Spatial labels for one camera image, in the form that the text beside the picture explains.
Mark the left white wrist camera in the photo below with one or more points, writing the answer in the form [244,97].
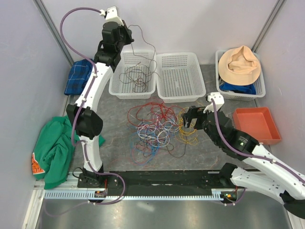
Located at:
[111,15]

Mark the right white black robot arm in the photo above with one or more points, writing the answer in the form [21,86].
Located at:
[281,182]

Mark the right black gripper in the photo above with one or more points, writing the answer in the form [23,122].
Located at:
[194,112]

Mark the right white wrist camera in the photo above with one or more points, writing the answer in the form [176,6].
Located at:
[216,102]

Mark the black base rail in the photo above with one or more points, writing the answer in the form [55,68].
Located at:
[159,182]

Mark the orange plastic tray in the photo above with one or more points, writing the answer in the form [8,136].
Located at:
[258,123]

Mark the middle white plastic basket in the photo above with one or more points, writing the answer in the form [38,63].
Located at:
[179,77]

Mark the right white plastic basket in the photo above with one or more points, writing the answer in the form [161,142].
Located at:
[258,84]

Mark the white plastic basket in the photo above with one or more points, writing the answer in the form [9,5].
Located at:
[179,77]
[258,84]
[135,75]

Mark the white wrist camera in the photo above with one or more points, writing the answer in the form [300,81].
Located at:
[111,15]
[216,102]

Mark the beige bucket hat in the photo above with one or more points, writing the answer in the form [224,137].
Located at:
[239,66]

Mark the green cloth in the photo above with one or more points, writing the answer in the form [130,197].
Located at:
[53,152]

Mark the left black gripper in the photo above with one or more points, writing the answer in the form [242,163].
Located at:
[128,33]

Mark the light blue cable duct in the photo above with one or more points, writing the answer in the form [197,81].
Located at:
[95,195]

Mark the left white plastic basket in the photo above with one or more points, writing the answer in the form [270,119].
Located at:
[135,75]

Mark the blue cloth in basket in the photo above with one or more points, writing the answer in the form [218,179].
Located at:
[245,89]

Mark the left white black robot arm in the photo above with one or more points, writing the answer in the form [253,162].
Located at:
[83,114]

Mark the blue plaid cloth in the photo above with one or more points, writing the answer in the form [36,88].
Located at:
[78,76]

